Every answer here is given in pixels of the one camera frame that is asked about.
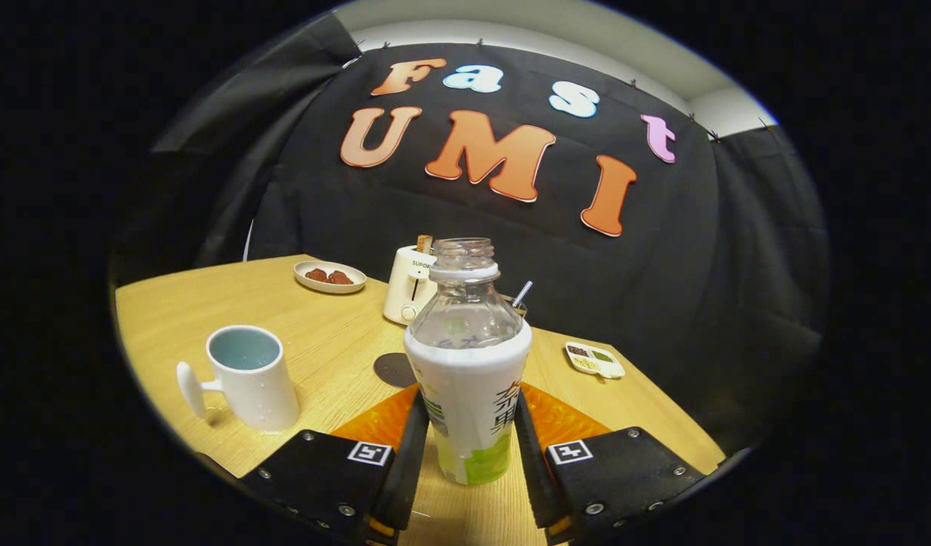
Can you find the white round plate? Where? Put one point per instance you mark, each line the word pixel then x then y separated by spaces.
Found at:
pixel 321 287

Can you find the white divided dish of beans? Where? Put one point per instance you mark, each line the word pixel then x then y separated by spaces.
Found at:
pixel 594 361

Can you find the white toaster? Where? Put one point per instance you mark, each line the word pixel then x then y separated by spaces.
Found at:
pixel 409 288

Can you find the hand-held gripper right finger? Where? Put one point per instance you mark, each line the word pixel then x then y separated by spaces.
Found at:
pixel 532 470

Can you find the wooden table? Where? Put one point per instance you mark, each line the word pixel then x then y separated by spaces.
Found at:
pixel 321 334

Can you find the dark round coaster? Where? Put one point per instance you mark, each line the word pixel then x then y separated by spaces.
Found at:
pixel 393 369

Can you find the toast slice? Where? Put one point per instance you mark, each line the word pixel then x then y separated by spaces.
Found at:
pixel 425 243

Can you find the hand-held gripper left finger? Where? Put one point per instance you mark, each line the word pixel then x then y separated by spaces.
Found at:
pixel 409 470

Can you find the white cup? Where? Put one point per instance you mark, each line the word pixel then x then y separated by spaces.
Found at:
pixel 253 394

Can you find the clear juice bottle white label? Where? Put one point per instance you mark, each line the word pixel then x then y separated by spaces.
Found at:
pixel 465 394

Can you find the black backdrop cloth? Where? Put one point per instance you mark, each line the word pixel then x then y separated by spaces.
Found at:
pixel 587 303

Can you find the brown meat piece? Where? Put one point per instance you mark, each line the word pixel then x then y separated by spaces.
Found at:
pixel 316 275
pixel 340 277

